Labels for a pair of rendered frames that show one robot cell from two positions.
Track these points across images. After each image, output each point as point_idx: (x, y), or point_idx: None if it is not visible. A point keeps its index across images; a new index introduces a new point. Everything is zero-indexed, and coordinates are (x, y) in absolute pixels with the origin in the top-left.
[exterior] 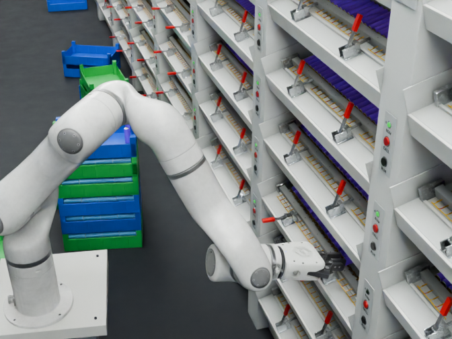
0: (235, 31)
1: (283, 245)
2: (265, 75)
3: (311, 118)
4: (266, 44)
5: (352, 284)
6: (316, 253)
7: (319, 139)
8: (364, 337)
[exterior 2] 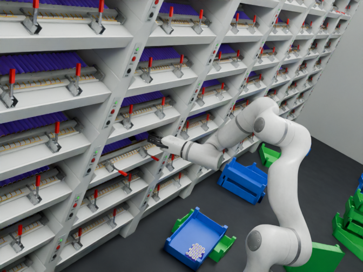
0: (56, 93)
1: (178, 143)
2: (126, 90)
3: (165, 80)
4: (136, 66)
5: (148, 142)
6: (167, 136)
7: (167, 86)
8: None
